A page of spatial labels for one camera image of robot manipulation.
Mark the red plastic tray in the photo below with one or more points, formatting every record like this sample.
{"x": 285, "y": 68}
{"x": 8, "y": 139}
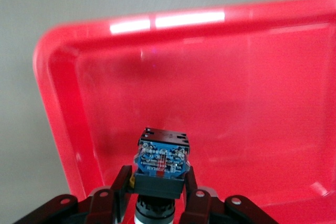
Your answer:
{"x": 210, "y": 90}

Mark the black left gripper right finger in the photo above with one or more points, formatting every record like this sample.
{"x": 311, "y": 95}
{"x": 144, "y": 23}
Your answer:
{"x": 199, "y": 205}

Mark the red push button switch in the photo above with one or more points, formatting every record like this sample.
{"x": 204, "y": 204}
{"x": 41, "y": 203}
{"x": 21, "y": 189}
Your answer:
{"x": 162, "y": 155}

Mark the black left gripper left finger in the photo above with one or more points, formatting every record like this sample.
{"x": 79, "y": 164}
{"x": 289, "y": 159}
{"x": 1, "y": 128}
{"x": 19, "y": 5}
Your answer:
{"x": 105, "y": 205}

